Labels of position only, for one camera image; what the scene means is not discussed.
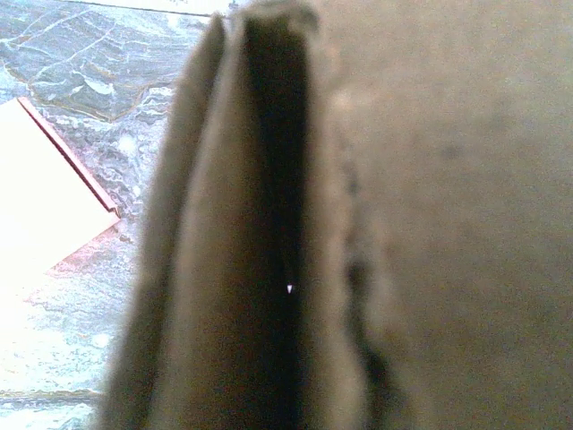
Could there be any brown cardboard box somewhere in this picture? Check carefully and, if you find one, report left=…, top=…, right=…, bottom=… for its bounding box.
left=96, top=0, right=573, bottom=430

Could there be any pink flat box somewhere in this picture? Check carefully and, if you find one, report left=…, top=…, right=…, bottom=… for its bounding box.
left=0, top=96, right=123, bottom=281

